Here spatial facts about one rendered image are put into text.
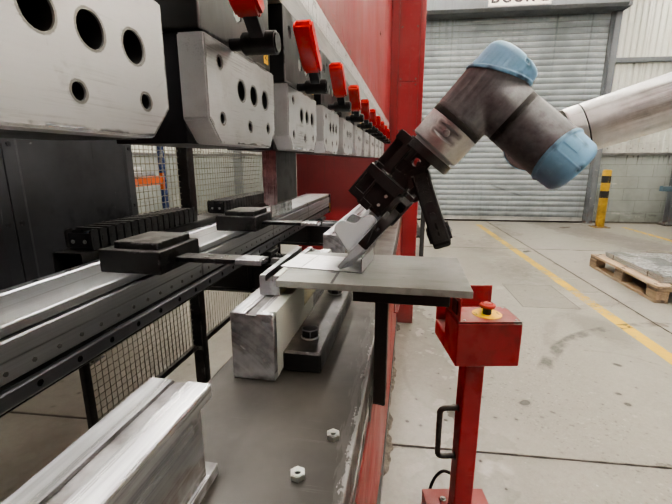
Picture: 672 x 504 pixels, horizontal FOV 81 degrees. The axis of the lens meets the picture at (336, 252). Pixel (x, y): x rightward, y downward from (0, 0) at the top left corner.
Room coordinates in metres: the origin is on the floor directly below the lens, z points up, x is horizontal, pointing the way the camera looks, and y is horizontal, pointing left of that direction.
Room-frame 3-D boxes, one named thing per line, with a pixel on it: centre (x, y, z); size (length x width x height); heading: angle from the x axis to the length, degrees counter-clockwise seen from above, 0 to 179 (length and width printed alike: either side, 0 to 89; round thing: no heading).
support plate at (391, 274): (0.59, -0.06, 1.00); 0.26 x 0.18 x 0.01; 79
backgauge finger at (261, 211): (1.04, 0.17, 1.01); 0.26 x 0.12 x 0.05; 79
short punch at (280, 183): (0.61, 0.08, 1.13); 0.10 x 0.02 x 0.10; 169
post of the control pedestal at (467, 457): (0.99, -0.38, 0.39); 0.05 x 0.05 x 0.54; 1
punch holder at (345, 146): (0.98, 0.01, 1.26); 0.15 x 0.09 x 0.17; 169
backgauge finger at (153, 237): (0.65, 0.24, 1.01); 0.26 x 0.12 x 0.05; 79
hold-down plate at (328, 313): (0.64, 0.02, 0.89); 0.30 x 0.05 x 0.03; 169
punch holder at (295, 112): (0.59, 0.09, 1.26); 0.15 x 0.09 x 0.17; 169
